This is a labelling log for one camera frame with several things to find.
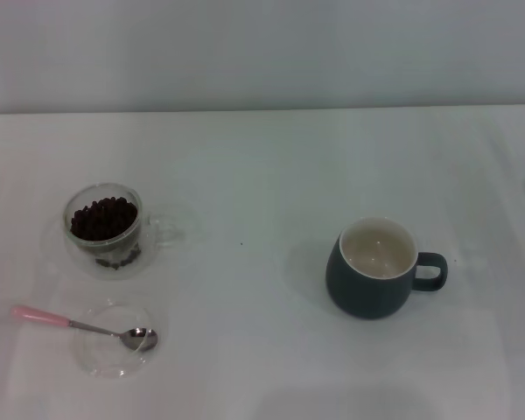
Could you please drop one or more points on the dark grey ceramic mug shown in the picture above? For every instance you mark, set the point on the dark grey ceramic mug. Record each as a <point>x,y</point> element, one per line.
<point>363,297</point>

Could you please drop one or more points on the coffee bean pile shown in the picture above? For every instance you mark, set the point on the coffee bean pile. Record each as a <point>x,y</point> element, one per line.
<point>102,219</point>

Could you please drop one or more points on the clear glass saucer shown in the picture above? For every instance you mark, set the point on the clear glass saucer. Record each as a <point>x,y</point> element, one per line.
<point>109,363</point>

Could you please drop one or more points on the double-wall glass cup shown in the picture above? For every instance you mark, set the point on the double-wall glass cup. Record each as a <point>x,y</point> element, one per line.
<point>155,227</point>

